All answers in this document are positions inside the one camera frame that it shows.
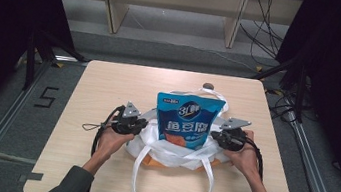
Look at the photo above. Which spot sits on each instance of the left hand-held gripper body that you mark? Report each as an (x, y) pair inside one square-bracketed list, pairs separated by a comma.
[(128, 118)]

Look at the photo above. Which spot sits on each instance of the person's left hand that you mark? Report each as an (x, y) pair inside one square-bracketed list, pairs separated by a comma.
[(113, 143)]

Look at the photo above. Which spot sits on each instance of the grey tape strip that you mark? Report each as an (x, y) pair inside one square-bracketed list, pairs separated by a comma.
[(32, 177)]

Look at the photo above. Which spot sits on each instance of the white tote bag colour patches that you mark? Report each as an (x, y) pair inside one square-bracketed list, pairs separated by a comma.
[(173, 153)]

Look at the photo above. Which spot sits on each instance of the blue snack packet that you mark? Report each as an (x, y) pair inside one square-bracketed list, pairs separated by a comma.
[(188, 122)]

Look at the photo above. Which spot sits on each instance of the person's right hand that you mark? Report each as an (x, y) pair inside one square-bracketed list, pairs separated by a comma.
[(244, 157)]

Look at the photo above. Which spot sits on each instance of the small dark round object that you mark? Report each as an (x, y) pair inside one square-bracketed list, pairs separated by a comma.
[(208, 86)]

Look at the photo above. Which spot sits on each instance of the black metal stand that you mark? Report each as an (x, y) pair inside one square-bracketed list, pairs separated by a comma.
[(295, 80), (34, 56)]

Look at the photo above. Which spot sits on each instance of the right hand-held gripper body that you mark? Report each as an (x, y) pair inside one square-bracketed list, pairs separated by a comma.
[(231, 136)]

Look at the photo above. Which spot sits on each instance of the yellow tape piece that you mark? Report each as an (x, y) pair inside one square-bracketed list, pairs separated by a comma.
[(259, 68), (58, 64)]

